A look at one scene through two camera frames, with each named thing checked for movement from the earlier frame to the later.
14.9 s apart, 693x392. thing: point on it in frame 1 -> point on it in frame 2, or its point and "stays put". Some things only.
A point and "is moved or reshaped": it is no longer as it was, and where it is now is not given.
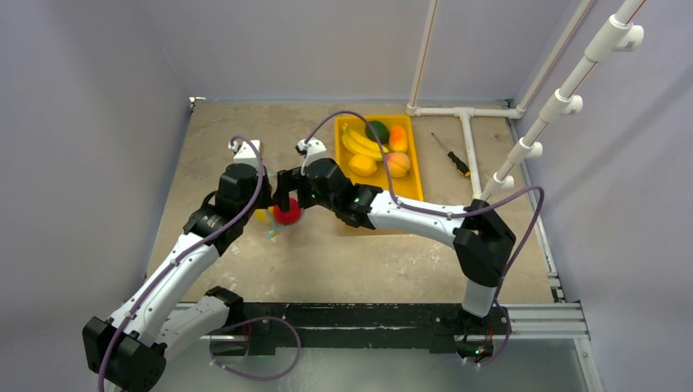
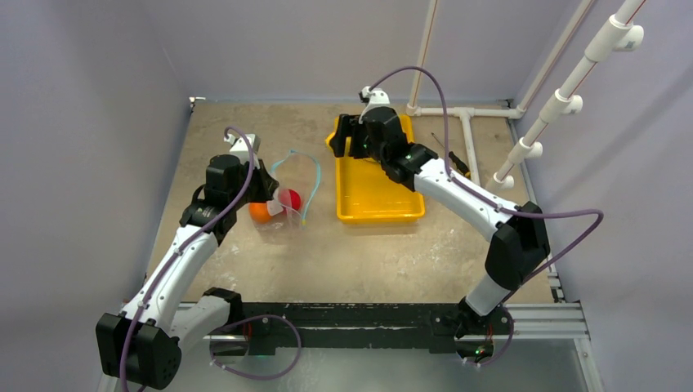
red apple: (288, 218) is moved or reshaped
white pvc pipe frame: (621, 33) stays put
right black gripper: (287, 184) -> (346, 129)
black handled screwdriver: (462, 168) stays put
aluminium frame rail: (543, 321) stays put
